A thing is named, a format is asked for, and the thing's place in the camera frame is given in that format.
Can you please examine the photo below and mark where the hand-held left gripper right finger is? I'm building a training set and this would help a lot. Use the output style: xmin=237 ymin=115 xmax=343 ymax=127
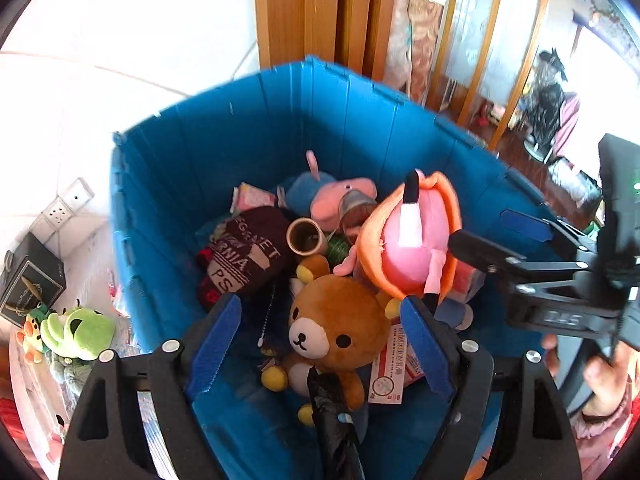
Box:
xmin=400 ymin=295 xmax=576 ymax=480

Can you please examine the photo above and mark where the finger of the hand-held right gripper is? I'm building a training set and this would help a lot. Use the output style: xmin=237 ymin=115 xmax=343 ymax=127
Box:
xmin=447 ymin=230 xmax=577 ymax=282
xmin=499 ymin=208 xmax=600 ymax=257

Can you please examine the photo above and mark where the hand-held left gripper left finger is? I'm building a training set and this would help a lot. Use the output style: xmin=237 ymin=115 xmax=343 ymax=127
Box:
xmin=57 ymin=292 xmax=243 ymax=480

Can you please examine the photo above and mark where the white pink medicine box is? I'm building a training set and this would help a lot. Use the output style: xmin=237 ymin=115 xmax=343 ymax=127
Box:
xmin=367 ymin=317 xmax=427 ymax=406
xmin=450 ymin=260 xmax=486 ymax=306

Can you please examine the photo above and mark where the pink flamingo plush toy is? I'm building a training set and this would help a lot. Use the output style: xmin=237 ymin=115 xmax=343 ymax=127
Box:
xmin=332 ymin=169 xmax=463 ymax=311

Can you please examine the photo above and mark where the dark maroon lettered cloth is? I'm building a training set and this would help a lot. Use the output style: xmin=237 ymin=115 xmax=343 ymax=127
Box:
xmin=196 ymin=206 xmax=296 ymax=314

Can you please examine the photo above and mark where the brown teddy bear plush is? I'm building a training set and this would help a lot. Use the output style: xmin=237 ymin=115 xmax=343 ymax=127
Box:
xmin=260 ymin=255 xmax=401 ymax=427

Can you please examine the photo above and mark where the pink tissue pack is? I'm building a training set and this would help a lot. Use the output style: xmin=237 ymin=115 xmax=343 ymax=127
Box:
xmin=231 ymin=182 xmax=279 ymax=211

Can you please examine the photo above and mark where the blue plastic folding crate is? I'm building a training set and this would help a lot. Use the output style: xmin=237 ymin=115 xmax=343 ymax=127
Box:
xmin=111 ymin=55 xmax=601 ymax=480

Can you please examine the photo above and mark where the person's right forearm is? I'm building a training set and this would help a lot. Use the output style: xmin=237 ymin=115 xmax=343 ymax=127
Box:
xmin=570 ymin=390 xmax=640 ymax=467

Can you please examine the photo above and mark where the person's right hand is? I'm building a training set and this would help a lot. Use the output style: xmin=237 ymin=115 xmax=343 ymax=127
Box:
xmin=542 ymin=334 xmax=640 ymax=418

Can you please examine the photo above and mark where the white plastic bag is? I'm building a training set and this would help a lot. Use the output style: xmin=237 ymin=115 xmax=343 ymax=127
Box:
xmin=547 ymin=157 xmax=604 ymax=211

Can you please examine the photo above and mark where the dark clothes pile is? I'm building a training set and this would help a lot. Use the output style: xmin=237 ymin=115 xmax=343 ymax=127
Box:
xmin=520 ymin=47 xmax=584 ymax=161

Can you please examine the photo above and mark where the brown cylindrical jar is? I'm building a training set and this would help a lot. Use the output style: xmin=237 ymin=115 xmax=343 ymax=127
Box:
xmin=340 ymin=192 xmax=379 ymax=239

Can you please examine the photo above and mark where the round green item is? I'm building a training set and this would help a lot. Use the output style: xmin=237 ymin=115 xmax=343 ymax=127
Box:
xmin=327 ymin=232 xmax=354 ymax=261

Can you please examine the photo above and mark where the green frog plush toy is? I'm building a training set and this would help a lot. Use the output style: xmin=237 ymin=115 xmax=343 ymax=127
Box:
xmin=40 ymin=305 xmax=117 ymax=361

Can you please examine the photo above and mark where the pink pig plush blue shirt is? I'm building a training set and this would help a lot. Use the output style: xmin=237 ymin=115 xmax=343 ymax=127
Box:
xmin=285 ymin=150 xmax=379 ymax=234

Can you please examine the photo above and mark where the yellow duck plush toy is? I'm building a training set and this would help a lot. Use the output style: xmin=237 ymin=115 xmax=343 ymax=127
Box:
xmin=15 ymin=302 xmax=56 ymax=364

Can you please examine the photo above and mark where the striped pale blue tablecloth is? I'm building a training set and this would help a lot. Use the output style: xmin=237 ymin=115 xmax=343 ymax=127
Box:
xmin=7 ymin=330 xmax=166 ymax=480

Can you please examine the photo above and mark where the wooden glass door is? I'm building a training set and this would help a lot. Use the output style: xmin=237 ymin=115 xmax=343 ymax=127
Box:
xmin=425 ymin=0 xmax=556 ymax=147

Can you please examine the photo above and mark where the black gift box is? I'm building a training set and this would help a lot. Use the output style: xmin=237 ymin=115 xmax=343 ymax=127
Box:
xmin=0 ymin=232 xmax=68 ymax=317

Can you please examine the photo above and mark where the floral patterned curtain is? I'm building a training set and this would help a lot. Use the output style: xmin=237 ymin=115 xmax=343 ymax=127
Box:
xmin=385 ymin=0 xmax=451 ymax=107

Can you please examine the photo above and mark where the wooden wall frame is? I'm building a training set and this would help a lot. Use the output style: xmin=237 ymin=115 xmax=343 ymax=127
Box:
xmin=254 ymin=0 xmax=401 ymax=82

